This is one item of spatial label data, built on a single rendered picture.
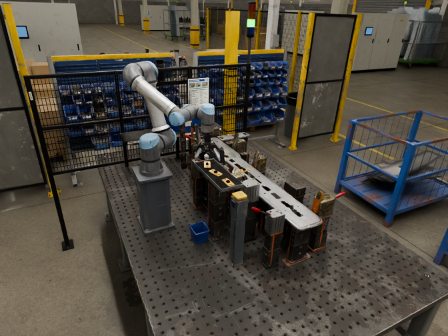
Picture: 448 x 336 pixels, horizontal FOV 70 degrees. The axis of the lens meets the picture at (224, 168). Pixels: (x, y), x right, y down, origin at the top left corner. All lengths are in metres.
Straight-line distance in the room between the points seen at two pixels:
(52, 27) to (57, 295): 6.62
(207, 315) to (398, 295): 1.01
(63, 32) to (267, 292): 7.65
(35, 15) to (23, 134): 4.90
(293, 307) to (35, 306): 1.95
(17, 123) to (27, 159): 0.42
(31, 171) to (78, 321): 2.00
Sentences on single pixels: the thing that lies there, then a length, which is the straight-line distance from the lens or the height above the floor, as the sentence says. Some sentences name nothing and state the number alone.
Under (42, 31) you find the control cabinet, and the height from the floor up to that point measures 1.43.
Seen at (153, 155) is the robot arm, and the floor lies 1.23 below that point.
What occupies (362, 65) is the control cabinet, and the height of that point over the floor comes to 0.28.
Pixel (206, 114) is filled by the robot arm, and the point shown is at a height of 1.50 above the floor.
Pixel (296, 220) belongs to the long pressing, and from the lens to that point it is 1.81.
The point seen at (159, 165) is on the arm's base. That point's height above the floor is 1.16.
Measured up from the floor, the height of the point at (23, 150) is 0.59.
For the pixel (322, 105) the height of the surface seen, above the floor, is 0.67.
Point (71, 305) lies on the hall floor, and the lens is 2.84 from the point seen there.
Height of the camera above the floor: 2.03
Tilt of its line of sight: 27 degrees down
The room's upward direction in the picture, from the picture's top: 2 degrees clockwise
